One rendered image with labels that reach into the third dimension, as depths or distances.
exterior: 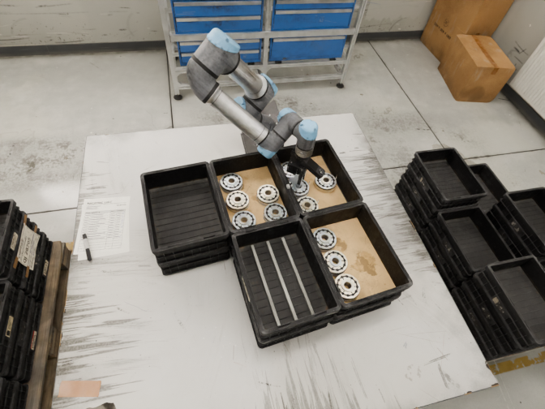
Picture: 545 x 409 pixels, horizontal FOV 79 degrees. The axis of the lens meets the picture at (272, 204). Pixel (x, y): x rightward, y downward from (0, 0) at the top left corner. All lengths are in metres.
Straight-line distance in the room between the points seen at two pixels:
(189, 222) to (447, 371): 1.19
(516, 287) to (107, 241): 2.06
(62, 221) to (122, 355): 1.48
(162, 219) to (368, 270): 0.89
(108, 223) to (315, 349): 1.07
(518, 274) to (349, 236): 1.08
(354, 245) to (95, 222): 1.18
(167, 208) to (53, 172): 1.65
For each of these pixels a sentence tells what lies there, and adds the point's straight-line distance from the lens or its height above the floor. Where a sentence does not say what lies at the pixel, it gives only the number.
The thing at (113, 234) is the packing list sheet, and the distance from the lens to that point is 1.67.
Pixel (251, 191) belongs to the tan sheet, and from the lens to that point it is 1.55.
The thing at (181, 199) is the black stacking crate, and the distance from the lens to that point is 1.55.
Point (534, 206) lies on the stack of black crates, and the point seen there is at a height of 0.49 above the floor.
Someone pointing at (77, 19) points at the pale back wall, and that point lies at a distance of 4.13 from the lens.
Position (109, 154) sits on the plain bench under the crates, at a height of 0.70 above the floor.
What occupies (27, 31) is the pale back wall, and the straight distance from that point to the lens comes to 4.31.
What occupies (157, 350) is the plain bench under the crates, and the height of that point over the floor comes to 0.70.
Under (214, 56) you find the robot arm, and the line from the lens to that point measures 1.30.
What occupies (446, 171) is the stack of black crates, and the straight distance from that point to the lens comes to 2.50.
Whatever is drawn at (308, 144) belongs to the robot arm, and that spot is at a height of 1.13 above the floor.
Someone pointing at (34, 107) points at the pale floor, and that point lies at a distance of 3.72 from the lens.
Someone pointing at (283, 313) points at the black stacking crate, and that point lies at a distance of 1.30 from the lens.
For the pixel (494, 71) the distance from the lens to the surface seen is 4.08.
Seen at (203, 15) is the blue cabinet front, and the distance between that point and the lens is 3.07.
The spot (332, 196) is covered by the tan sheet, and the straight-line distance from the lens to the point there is 1.60.
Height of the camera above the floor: 2.06
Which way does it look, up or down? 54 degrees down
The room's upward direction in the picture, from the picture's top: 8 degrees clockwise
